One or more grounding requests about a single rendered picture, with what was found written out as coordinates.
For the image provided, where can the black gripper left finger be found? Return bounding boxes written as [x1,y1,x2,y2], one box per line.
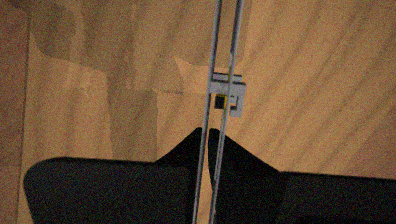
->
[23,127,202,224]

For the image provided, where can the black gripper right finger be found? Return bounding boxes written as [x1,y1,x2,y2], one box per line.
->
[215,135,396,224]

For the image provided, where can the light brown wooden board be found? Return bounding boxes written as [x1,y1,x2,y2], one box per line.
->
[16,0,396,224]

